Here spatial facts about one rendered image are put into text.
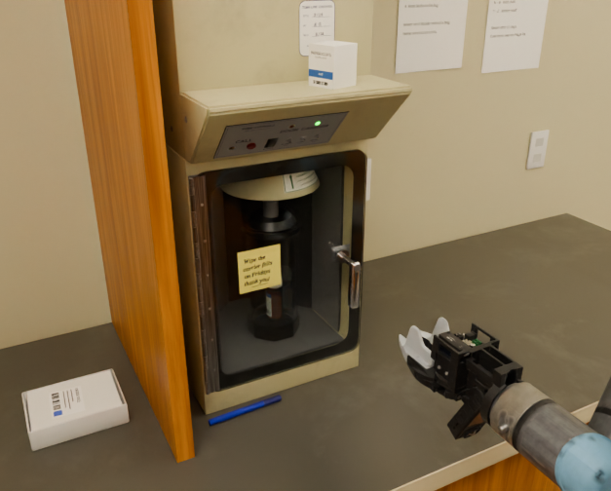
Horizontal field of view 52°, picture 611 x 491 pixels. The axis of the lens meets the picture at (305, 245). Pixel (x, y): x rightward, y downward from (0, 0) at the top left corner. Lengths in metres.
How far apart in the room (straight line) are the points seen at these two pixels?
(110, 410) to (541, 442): 0.71
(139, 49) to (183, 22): 0.12
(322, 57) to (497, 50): 0.96
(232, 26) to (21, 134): 0.56
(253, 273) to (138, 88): 0.38
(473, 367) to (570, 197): 1.42
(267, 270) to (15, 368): 0.59
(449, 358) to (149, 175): 0.46
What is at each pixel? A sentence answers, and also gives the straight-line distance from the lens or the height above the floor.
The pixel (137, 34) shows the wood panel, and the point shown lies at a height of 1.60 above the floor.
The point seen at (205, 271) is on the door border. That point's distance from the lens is 1.01.
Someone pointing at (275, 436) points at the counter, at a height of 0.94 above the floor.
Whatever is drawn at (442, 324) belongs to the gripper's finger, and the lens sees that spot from 0.96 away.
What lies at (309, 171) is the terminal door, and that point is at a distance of 1.03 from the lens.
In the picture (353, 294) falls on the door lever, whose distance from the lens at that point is 1.10.
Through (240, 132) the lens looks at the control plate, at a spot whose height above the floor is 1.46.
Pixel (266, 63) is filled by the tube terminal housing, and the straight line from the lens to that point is 0.97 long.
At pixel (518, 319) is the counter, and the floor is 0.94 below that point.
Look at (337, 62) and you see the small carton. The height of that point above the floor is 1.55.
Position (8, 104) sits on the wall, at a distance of 1.33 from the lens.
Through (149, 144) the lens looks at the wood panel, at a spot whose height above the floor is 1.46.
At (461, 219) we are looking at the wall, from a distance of 1.91.
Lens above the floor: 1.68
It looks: 24 degrees down
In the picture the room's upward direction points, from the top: straight up
